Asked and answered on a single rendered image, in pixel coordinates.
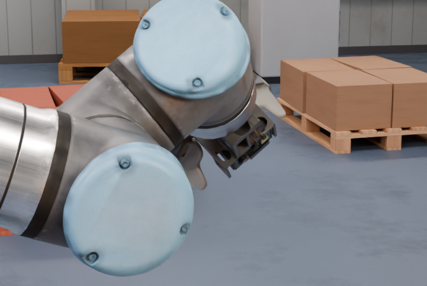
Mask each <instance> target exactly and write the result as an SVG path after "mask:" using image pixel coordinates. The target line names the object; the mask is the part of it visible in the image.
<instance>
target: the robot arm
mask: <svg viewBox="0 0 427 286"><path fill-rule="evenodd" d="M261 108H264V109H266V110H268V111H269V112H271V113H273V114H274V115H275V116H277V117H279V118H284V117H285V116H286V113H285V111H284V109H283V107H282V106H281V105H280V104H279V103H278V101H277V100H276V99H275V97H274V96H273V94H272V93H271V87H270V86H269V85H268V84H267V83H266V82H265V81H264V80H263V79H262V78H261V77H260V76H258V75H256V73H254V72H253V69H252V63H251V60H250V43H249V40H248V36H247V33H246V32H245V30H244V28H243V26H242V25H241V24H240V21H239V20H238V18H237V16H236V15H235V14H234V13H233V12H232V11H231V10H230V9H229V8H228V7H227V6H226V5H225V4H224V3H222V2H220V1H219V0H162V1H160V2H158V3H157V4H155V5H154V6H153V7H152V8H151V9H150V10H149V11H148V12H147V13H146V14H145V15H144V17H143V18H142V20H141V21H140V23H139V26H138V28H137V31H136V33H135V37H134V40H133V45H132V46H131V47H129V49H127V50H126V51H125V52H123V53H122V54H121V55H120V56H119V57H118V58H116V59H115V60H114V61H113V62H111V63H110V64H109V65H108V66H107V67H106V68H104V69H103V70H102V71H100V72H99V73H98V74H97V75H96V76H95V77H94V78H92V79H91V80H90V81H89V82H87V84H85V85H84V86H83V87H82V88H80V89H79V90H78V91H77V92H76V93H75V94H73V95H72V96H71V97H69V98H68V99H67V100H66V101H65V102H64V103H63V104H61V105H60V106H59V107H57V108H56V109H40V108H37V107H33V106H30V105H27V104H23V103H20V102H16V101H14V100H10V99H6V98H3V97H0V228H4V229H8V230H9V231H11V232H12V233H13V234H14V235H19V236H24V237H27V238H31V239H33V240H38V241H41V242H46V243H50V244H54V245H58V246H62V247H67V248H70V249H71V251H72V253H73V254H74V255H75V256H76V257H77V258H78V259H79V260H80V261H81V262H82V263H84V264H85V265H87V266H89V267H91V268H93V269H95V270H97V271H99V272H101V273H104V274H107V275H112V276H134V275H139V274H143V273H146V272H148V271H150V270H152V269H154V268H157V267H158V266H160V265H161V264H163V263H164V262H165V261H167V260H168V259H169V258H171V256H173V255H174V253H175V252H176V251H177V250H178V249H179V247H180V246H181V245H182V243H183V241H184V240H185V238H186V236H187V234H188V232H189V229H190V227H191V223H192V220H193V214H194V198H193V191H192V189H191V185H190V183H191V184H192V185H193V186H194V187H196V188H197V189H199V190H204V189H206V187H207V180H206V179H205V176H204V174H203V172H202V170H201V167H200V162H201V159H202V157H203V150H202V148H201V146H200V144H201V145H202V146H203V147H204V148H205V149H206V150H207V151H208V153H209V154H210V155H211V156H212V158H213V160H214V162H215V164H216V165H217V166H218V167H219V168H220V169H221V170H222V171H223V172H224V173H225V174H226V175H227V176H228V177H229V178H231V174H230V173H229V170H228V167H229V166H230V167H231V168H232V169H233V170H236V169H237V168H239V167H240V166H241V165H242V164H243V163H244V162H247V161H248V160H249V159H252V158H254V157H255V156H256V155H257V154H258V153H259V152H261V151H262V150H263V149H264V148H265V147H266V146H267V145H268V144H269V140H270V139H271V138H272V135H274V136H275V137H276V136H277V132H276V125H275V123H274V122H273V121H272V120H271V119H270V118H269V117H268V116H267V114H266V113H265V112H264V111H263V110H262V109H261ZM197 141H198V142H199V143H200V144H199V143H198V142H197ZM218 154H220V155H221V156H222V157H223V158H224V159H225V161H222V160H221V159H220V158H219V156H218Z"/></svg>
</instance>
